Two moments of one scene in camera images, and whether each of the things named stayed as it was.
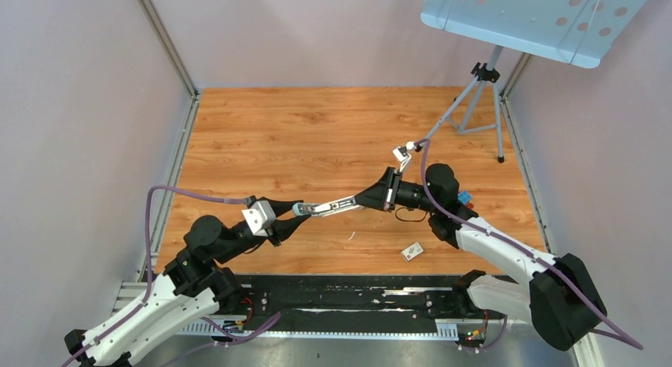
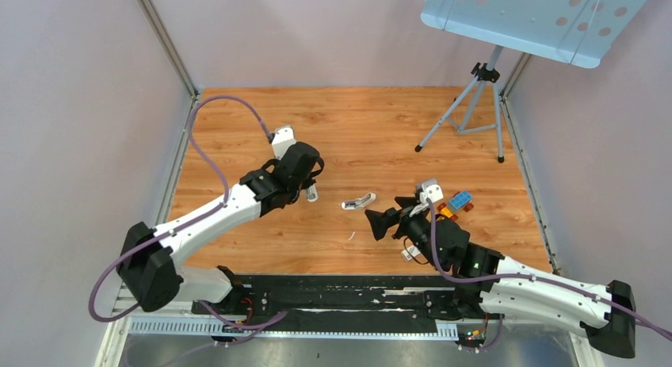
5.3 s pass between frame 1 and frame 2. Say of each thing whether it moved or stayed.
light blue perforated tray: stayed
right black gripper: moved
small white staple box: stayed
